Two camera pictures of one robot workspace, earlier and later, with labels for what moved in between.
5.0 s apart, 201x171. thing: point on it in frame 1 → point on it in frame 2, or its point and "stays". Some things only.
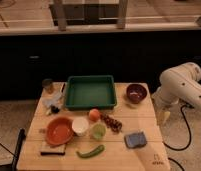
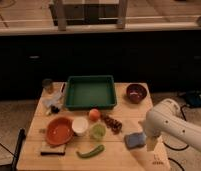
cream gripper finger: x=162 y=117 → x=151 y=142
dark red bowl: x=136 y=92 stays
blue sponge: x=135 y=140 stays
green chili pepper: x=92 y=153 stays
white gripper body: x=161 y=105 → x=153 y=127
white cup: x=80 y=125 stays
